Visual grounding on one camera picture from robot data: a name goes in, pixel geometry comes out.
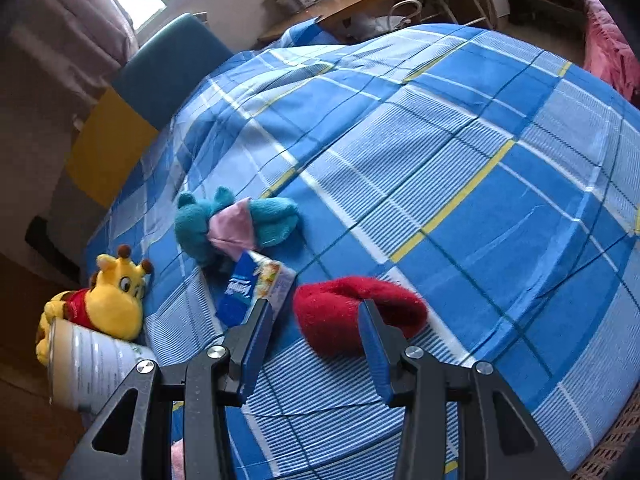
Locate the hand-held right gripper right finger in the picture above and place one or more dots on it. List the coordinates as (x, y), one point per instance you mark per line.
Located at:
(375, 355)

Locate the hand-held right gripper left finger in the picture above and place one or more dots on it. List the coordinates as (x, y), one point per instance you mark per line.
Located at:
(252, 355)

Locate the red fuzzy sock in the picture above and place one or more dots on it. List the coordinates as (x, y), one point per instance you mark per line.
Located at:
(330, 315)

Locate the blue tissue packet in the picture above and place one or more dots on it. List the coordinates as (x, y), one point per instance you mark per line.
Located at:
(245, 290)

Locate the pink fuzzy sock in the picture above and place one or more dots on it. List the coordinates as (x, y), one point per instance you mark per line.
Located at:
(177, 460)

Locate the teal plush toy pink scarf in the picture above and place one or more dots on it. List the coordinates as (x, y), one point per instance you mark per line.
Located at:
(197, 225)

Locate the yellow giraffe plush toy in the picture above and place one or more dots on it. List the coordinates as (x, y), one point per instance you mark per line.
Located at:
(115, 305)

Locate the blue plaid bedsheet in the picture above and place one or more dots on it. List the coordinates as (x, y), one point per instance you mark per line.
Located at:
(475, 160)

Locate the brown woven mat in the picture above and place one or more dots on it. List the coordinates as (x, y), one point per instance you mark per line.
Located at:
(605, 440)

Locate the blue yellow grey headboard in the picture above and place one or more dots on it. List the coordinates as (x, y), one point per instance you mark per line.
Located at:
(165, 65)

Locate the wooden desk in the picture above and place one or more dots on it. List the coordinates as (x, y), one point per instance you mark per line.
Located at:
(350, 2)

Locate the pink patterned curtain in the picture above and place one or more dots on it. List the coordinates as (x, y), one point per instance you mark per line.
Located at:
(75, 15)

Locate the pink blanket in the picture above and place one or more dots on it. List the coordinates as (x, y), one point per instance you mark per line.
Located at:
(610, 45)

